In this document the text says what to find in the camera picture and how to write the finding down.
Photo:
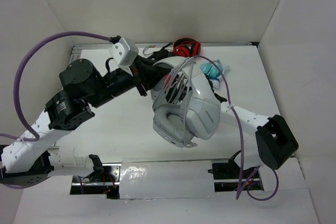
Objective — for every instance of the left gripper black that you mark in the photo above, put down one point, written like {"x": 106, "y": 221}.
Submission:
{"x": 145, "y": 72}

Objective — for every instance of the white grey headphones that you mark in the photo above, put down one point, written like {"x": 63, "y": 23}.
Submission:
{"x": 188, "y": 108}

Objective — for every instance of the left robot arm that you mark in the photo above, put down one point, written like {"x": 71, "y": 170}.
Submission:
{"x": 28, "y": 163}

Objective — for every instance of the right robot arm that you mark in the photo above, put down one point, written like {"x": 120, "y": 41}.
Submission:
{"x": 275, "y": 142}

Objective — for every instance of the red white headphones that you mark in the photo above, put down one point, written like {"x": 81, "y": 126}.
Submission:
{"x": 169, "y": 81}

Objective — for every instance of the red black headphones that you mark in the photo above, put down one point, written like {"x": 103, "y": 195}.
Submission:
{"x": 186, "y": 47}

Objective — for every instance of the white taped cover plate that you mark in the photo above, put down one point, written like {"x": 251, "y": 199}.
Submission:
{"x": 166, "y": 180}

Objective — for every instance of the black headset with cable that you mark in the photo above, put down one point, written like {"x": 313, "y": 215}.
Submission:
{"x": 163, "y": 53}

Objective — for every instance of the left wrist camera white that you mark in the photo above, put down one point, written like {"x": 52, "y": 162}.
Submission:
{"x": 124, "y": 53}

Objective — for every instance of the aluminium frame rail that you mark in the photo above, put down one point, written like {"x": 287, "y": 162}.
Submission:
{"x": 122, "y": 128}

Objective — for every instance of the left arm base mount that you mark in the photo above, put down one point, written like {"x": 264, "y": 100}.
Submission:
{"x": 107, "y": 184}

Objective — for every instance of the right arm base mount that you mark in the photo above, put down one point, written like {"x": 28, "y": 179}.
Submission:
{"x": 226, "y": 176}

